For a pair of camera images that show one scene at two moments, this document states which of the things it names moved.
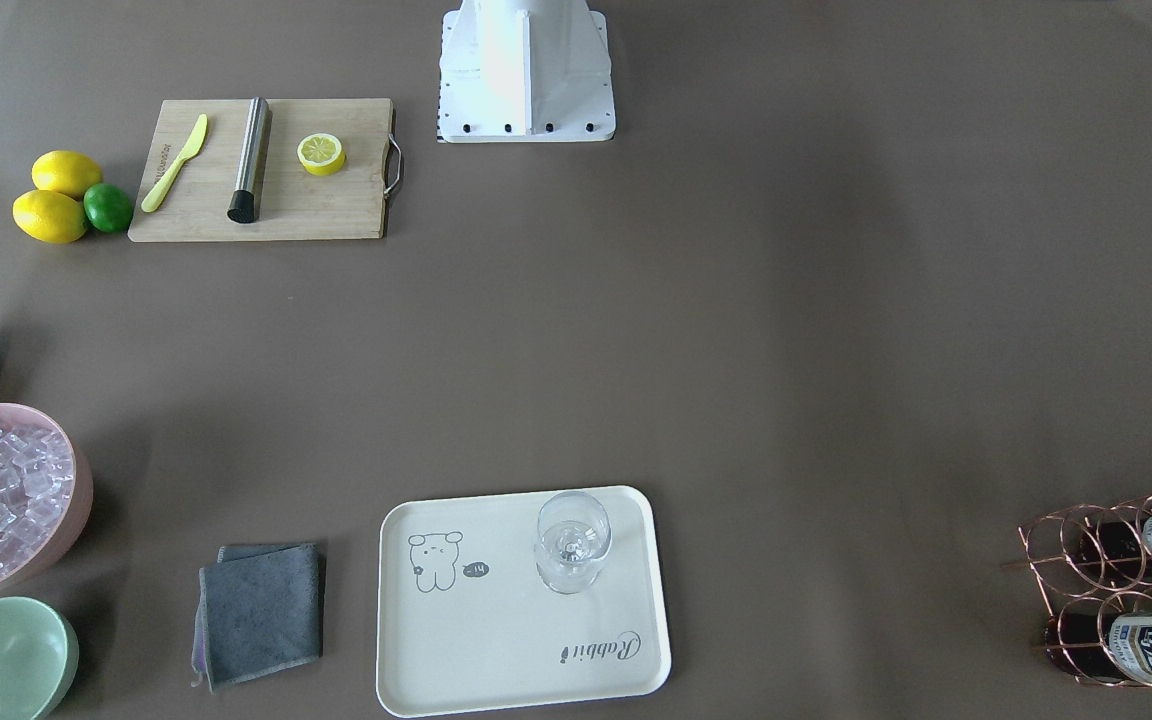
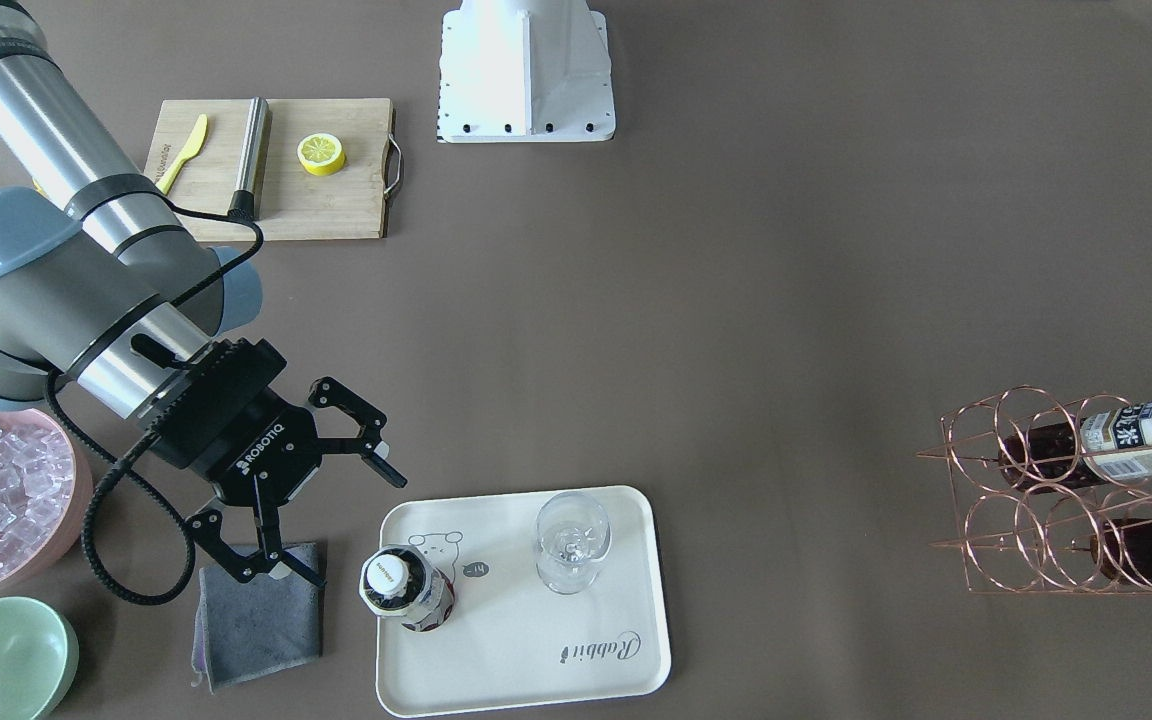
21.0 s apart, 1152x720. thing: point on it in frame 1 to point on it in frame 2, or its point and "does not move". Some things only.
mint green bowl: (10, 658) does not move
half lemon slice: (321, 154) does not move
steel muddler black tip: (246, 202) does not move
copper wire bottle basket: (1091, 567) to (1090, 495)
